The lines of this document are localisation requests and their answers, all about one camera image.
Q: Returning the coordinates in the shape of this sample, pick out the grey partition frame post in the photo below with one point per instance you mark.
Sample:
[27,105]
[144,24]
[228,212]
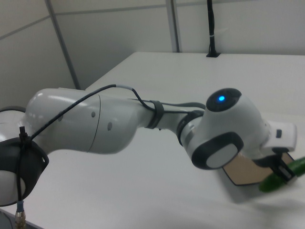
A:
[64,47]
[175,23]

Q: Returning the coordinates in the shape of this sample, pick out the black camera stand pole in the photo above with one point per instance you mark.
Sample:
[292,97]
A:
[211,28]

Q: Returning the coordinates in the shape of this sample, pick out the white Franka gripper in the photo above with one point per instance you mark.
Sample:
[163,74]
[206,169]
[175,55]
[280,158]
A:
[283,138]

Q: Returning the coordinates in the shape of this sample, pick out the green cucumber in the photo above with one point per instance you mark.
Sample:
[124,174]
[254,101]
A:
[271,182]

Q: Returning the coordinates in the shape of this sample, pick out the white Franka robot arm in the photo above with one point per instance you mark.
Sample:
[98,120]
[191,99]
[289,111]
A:
[107,124]

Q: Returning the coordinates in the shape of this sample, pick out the brown square ceramic plate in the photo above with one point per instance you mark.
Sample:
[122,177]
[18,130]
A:
[243,171]

